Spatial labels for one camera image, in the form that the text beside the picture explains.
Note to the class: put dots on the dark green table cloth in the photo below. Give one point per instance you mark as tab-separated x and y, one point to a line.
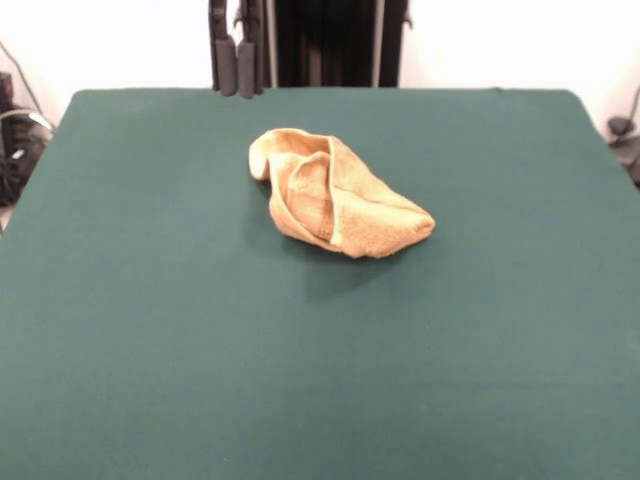
150	325

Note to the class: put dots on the tan terry towel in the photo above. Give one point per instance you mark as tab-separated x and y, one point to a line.
360	200

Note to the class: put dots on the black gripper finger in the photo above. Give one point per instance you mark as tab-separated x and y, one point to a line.
247	70
225	65

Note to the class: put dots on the black electronics box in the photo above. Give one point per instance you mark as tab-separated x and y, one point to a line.
5	90

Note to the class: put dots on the dark grey power adapter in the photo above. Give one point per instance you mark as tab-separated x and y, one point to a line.
620	125

